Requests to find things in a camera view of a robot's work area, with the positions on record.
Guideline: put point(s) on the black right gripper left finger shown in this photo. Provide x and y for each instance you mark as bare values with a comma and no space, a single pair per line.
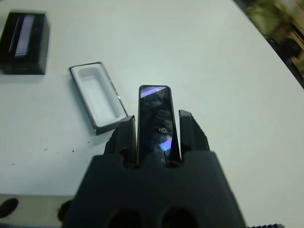
126,137

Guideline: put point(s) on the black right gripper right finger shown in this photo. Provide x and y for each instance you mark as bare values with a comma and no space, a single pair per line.
190,133

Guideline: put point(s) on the black box lid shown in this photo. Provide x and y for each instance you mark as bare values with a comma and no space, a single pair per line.
35,47

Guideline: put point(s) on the black box base white insert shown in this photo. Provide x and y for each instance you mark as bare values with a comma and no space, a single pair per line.
97,95

